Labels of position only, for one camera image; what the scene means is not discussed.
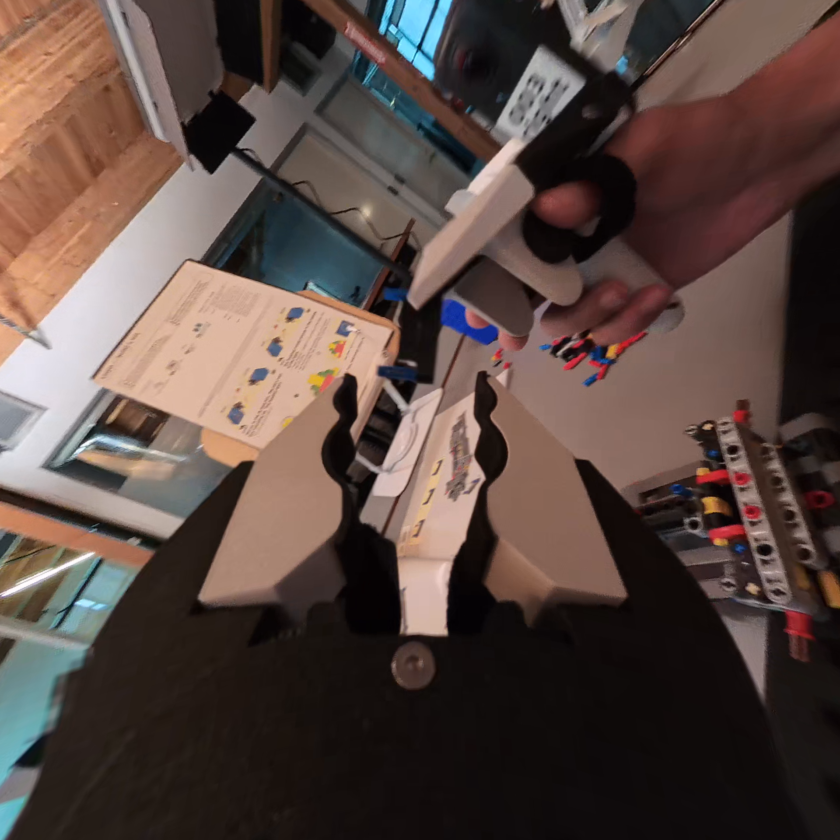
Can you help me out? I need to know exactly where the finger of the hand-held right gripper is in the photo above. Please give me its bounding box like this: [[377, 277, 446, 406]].
[[451, 258, 534, 338], [406, 140, 537, 311]]

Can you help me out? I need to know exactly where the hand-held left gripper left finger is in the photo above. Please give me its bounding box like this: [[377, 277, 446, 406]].
[[199, 374, 361, 609]]

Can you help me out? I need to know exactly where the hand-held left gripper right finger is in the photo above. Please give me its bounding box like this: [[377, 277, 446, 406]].
[[465, 371, 629, 626]]

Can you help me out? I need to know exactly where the grey lego chassis assembly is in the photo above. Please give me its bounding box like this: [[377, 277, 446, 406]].
[[622, 395, 840, 658]]

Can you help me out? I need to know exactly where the pile of lego pins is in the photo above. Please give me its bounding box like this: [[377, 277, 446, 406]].
[[490, 330, 648, 389]]

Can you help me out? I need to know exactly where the lego instruction booklet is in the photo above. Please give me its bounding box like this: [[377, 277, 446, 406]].
[[395, 369, 514, 635]]

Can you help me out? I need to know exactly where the person's right hand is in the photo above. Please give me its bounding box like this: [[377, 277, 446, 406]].
[[465, 84, 790, 353]]

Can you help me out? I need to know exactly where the blue plastic bin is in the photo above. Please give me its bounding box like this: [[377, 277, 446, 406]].
[[440, 297, 501, 347]]

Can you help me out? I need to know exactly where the black stand pole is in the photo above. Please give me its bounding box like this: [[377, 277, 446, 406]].
[[228, 146, 412, 281]]

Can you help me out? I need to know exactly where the printed instruction sheet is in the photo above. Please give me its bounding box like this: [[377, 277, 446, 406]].
[[93, 259, 396, 452]]

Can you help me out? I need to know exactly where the red and white sign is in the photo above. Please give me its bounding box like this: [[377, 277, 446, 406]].
[[343, 18, 389, 67]]

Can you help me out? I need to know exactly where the black square panel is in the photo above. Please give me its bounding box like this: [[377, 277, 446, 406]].
[[182, 89, 258, 176]]

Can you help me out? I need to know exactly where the black cable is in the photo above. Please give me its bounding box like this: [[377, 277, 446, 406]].
[[274, 176, 409, 245]]

